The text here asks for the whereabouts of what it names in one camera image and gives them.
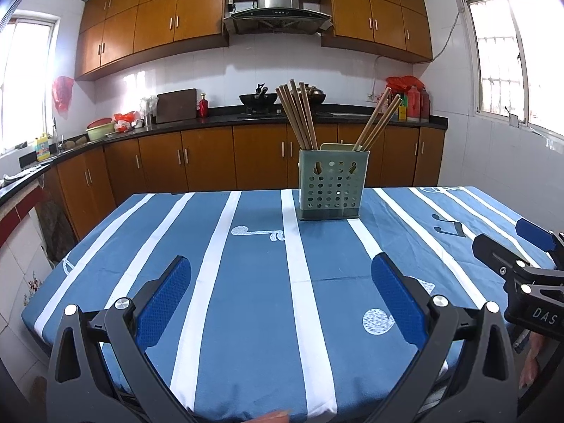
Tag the green basin with red lid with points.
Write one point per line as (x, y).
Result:
(100, 131)

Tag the red white plastic bag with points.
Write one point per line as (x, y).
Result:
(124, 121)

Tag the dark red thermos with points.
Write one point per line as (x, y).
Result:
(425, 105)

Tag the lidded dark wok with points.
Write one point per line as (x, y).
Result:
(318, 96)

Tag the steel range hood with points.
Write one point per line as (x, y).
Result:
(275, 6)

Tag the person's right hand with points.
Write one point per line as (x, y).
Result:
(533, 361)

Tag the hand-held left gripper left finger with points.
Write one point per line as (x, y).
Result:
(165, 302)

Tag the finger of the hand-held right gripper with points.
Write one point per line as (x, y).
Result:
(533, 231)
(493, 251)

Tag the green perforated utensil holder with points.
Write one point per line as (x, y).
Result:
(332, 185)

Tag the dark cutting board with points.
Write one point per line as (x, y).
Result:
(176, 105)

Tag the small grey container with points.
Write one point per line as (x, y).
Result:
(512, 118)

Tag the wooden wall cabinet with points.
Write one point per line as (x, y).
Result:
(150, 22)
(379, 13)

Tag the crumpled red plastic bag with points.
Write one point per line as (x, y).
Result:
(405, 83)

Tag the wooden base cabinets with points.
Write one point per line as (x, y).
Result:
(211, 158)

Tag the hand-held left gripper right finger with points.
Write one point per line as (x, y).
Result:
(394, 299)

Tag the red bottle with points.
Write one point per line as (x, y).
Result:
(203, 108)

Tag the colourful small boxes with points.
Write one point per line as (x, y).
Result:
(403, 112)

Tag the blue white striped tablecloth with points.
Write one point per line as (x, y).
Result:
(246, 317)

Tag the plain window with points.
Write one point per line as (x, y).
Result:
(26, 88)

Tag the metal faucet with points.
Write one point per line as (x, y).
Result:
(57, 136)

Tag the grey rag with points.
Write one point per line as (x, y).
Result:
(22, 176)

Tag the black wok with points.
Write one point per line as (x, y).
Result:
(257, 101)

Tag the hanging red plastic bag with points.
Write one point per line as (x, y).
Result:
(63, 94)

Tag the black countertop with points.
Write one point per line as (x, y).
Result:
(176, 124)

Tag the yellow detergent bottle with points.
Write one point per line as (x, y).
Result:
(43, 150)

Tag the dark plastic bag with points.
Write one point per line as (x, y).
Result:
(55, 233)

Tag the black gas stove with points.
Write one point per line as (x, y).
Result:
(264, 115)

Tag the barred window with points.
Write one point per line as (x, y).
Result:
(506, 53)

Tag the clear glass jars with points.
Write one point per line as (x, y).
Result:
(149, 112)

